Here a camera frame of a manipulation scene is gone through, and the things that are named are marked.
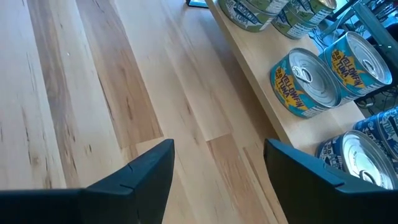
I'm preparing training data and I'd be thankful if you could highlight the green tuna can gold lid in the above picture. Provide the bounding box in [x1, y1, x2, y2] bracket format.
[271, 0, 338, 40]

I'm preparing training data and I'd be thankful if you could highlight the dark blue albacore tuna can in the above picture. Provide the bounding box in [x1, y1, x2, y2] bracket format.
[315, 129, 398, 191]
[352, 106, 398, 162]

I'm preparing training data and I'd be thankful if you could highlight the green tuna can silver lid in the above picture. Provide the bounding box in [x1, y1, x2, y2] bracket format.
[216, 0, 290, 34]

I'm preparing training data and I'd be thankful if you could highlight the black aluminium table frame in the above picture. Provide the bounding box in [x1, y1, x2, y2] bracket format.
[351, 0, 398, 62]

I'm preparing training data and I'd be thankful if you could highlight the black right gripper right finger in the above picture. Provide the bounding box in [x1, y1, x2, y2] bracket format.
[264, 139, 398, 224]

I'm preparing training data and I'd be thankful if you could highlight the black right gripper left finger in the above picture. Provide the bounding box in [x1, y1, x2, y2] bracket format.
[0, 139, 175, 224]

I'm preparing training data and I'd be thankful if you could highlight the teal yellowfin tuna can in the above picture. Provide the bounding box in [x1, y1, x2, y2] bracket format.
[269, 47, 343, 119]
[319, 30, 394, 106]

